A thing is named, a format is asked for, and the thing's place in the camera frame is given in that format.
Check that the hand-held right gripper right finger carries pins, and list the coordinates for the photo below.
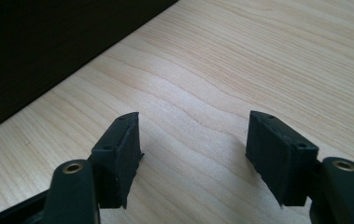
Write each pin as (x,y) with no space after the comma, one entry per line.
(277,155)

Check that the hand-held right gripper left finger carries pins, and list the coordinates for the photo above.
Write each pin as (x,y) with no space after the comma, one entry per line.
(115,161)

